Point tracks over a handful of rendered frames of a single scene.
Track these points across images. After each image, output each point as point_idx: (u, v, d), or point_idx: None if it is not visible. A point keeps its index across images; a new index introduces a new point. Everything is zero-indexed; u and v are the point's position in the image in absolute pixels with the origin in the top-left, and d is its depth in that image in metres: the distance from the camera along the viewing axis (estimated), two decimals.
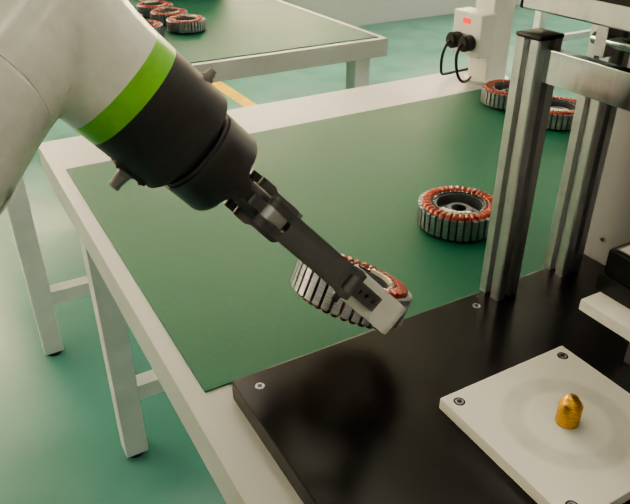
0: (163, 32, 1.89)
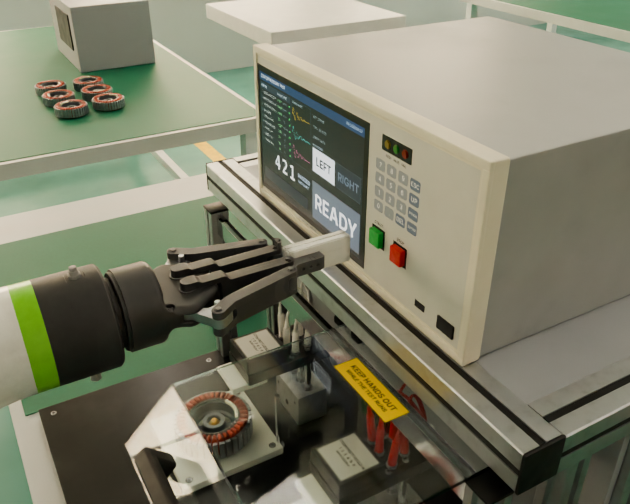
0: (87, 111, 2.33)
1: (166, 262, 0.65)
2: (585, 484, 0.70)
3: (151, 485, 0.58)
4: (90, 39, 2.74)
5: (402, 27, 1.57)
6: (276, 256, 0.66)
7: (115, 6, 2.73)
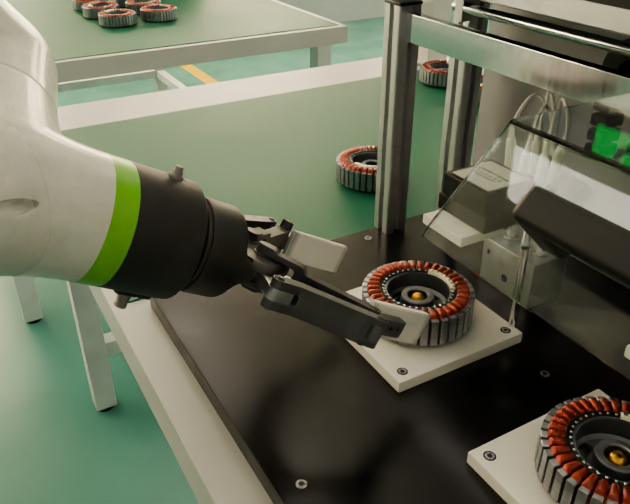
0: (136, 20, 2.02)
1: None
2: None
3: (593, 239, 0.27)
4: None
5: None
6: (283, 236, 0.65)
7: None
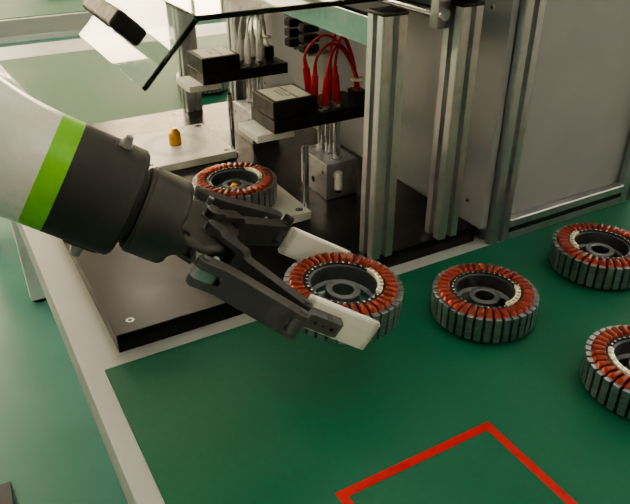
0: None
1: (193, 198, 0.62)
2: (487, 76, 0.79)
3: (94, 5, 0.67)
4: None
5: None
6: (281, 231, 0.66)
7: None
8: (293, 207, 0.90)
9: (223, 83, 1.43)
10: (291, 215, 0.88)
